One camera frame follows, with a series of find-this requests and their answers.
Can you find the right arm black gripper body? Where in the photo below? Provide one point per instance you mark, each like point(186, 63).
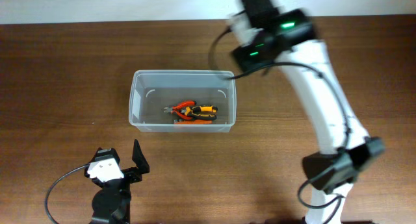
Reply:
point(252, 56)

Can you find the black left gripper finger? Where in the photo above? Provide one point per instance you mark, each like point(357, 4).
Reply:
point(103, 154)
point(139, 159)

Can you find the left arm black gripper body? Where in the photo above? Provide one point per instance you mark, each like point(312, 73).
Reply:
point(132, 176)

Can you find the red handled wire cutters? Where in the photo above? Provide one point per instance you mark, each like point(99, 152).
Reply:
point(178, 108)

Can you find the orange screwdriver bit holder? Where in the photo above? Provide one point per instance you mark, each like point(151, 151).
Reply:
point(193, 122)

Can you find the yellow black long-nose pliers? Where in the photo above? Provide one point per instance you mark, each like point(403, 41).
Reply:
point(201, 112)

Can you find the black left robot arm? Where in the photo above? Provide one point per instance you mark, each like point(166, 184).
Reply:
point(111, 204)

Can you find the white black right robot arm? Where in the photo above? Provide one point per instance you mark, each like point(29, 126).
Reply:
point(345, 148)

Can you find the clear plastic container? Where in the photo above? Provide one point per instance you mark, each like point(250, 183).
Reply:
point(152, 91)

